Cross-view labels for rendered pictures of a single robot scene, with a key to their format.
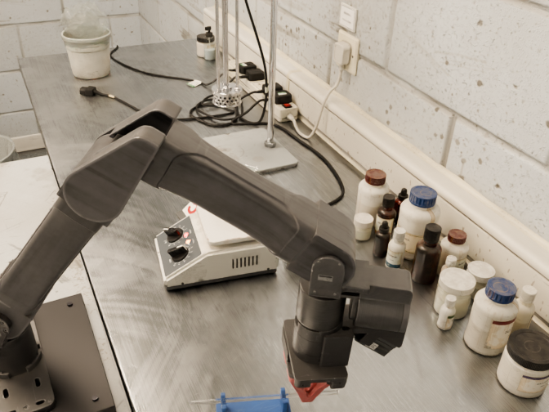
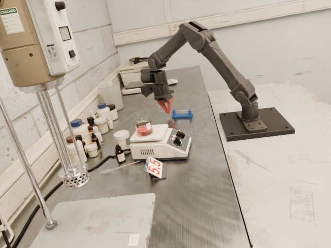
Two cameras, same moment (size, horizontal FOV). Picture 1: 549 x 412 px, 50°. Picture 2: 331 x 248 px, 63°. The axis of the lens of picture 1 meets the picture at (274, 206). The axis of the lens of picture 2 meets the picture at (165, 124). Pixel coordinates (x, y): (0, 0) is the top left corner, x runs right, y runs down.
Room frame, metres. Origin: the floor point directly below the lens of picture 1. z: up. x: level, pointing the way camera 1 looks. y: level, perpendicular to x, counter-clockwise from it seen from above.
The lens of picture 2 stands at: (1.56, 0.63, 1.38)
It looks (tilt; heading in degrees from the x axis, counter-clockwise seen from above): 22 degrees down; 214
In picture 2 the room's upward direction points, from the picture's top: 11 degrees counter-clockwise
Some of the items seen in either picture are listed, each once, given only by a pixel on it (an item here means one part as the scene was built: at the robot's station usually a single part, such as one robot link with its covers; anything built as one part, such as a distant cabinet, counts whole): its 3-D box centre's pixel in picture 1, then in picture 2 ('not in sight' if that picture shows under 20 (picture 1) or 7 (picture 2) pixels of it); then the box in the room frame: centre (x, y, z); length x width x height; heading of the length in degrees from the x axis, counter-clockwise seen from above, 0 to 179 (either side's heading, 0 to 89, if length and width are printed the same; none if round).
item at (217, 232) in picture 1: (234, 220); (149, 132); (0.84, 0.07, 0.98); 0.12 x 0.12 x 0.01; 18
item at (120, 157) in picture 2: not in sight; (119, 152); (0.93, -0.02, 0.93); 0.03 x 0.03 x 0.07
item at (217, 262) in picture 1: (220, 242); (158, 142); (0.84, 0.09, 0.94); 0.22 x 0.13 x 0.08; 108
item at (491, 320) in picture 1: (493, 315); (104, 114); (0.66, -0.34, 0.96); 0.06 x 0.06 x 0.11
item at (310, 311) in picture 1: (326, 300); (159, 77); (0.52, -0.07, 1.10); 0.07 x 0.06 x 0.07; 85
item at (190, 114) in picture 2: (253, 406); (182, 113); (0.51, 0.02, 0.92); 0.10 x 0.03 x 0.04; 99
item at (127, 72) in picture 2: not in sight; (143, 70); (-0.19, -0.68, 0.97); 0.37 x 0.31 x 0.14; 25
